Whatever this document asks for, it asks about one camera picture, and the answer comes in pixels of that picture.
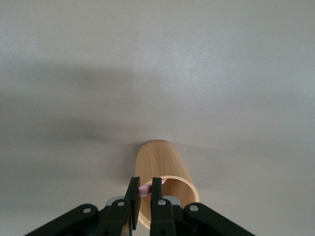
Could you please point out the pink chopstick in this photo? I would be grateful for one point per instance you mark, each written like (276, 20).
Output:
(145, 190)

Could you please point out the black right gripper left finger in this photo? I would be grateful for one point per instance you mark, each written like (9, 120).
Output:
(115, 218)

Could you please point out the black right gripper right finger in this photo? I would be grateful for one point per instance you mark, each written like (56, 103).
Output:
(162, 218)

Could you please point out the bamboo wooden cup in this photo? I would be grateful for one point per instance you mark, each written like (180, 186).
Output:
(160, 162)

